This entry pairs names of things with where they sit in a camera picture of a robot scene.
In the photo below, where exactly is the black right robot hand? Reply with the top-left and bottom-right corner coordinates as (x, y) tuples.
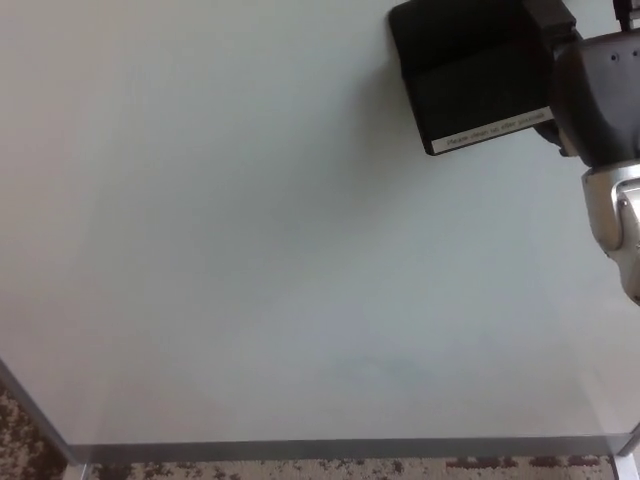
(524, 0), (640, 169)

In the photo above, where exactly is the black magnetic container white label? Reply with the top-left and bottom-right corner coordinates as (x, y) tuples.
(388, 0), (576, 157)

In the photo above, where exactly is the whiteboard with silver frame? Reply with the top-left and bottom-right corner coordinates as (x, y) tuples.
(0, 0), (640, 480)

